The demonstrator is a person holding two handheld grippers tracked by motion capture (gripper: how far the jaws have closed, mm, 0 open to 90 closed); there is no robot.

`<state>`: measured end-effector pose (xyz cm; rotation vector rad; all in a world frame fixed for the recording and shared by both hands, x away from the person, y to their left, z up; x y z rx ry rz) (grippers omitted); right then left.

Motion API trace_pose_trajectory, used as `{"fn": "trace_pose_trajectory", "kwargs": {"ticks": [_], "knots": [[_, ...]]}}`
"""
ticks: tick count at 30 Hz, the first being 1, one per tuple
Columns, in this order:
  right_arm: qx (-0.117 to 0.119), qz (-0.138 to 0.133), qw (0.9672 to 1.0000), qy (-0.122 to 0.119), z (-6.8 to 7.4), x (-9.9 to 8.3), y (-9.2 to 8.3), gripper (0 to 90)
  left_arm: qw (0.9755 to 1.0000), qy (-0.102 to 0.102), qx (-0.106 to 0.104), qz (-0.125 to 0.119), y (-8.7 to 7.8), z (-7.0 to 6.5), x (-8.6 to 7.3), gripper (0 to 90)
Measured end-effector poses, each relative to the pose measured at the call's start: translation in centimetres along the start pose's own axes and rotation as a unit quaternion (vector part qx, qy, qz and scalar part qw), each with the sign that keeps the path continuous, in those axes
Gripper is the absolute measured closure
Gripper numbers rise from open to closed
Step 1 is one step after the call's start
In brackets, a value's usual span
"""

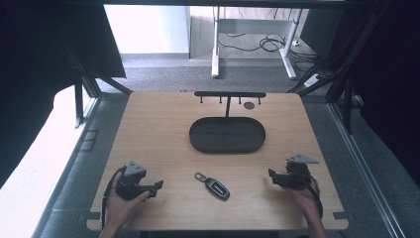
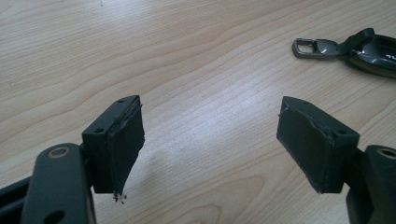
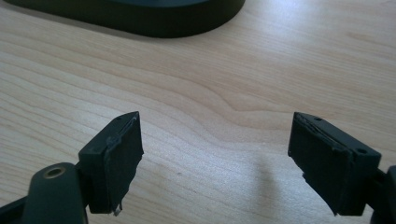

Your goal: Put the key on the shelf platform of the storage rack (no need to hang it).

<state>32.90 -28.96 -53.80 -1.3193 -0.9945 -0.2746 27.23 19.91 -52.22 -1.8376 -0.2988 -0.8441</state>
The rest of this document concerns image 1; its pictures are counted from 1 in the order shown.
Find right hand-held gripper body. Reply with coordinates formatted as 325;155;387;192
274;153;321;191

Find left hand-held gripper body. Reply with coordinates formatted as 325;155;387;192
115;160;157;201

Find black car key fob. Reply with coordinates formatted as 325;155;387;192
193;172;232;202

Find black key rack with tray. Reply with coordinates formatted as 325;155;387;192
188;90;267;155

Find person's left hand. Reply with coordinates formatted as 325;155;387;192
104;174;152;230

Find person's right hand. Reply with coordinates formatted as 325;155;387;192
283;176;324;221

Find grey floor outlet cover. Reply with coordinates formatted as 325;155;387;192
79;129;100;154

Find white power strip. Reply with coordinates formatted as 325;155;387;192
302;73;324;88

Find black curtain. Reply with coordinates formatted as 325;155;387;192
0;0;127;189
330;0;420;186

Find dark cabinet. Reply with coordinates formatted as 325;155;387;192
299;8;336;58

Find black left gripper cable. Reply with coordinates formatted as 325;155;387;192
100;166;128;230

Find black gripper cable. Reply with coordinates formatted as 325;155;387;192
305;176;325;220
100;166;128;230

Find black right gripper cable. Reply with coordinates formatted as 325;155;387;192
305;176;325;220

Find aluminium floor rail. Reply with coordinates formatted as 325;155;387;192
329;101;408;238

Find black metal frame stand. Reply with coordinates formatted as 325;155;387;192
286;0;394;135
53;31;134;130

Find black floor cables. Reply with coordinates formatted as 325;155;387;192
217;30;320;72

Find white desk frame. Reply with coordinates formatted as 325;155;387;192
210;5;304;80

